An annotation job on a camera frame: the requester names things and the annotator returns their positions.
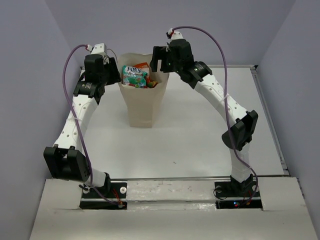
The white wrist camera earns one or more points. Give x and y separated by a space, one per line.
100 49
174 35

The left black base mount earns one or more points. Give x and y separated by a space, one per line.
114 199

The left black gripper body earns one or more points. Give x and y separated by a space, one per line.
102 78

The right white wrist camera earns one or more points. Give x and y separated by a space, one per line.
174 35

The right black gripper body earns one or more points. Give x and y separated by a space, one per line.
176 67

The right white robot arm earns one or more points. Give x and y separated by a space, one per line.
241 123

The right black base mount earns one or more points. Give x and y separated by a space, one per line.
228 198

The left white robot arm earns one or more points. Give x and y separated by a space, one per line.
68 159

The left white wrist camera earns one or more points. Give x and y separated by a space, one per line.
100 49

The orange candy bag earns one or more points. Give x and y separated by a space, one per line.
145 68

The teal Fox's candy bag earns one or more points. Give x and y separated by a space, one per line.
134 77

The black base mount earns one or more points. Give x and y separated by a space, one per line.
228 198
114 199

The cream paper bag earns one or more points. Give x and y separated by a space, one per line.
143 104

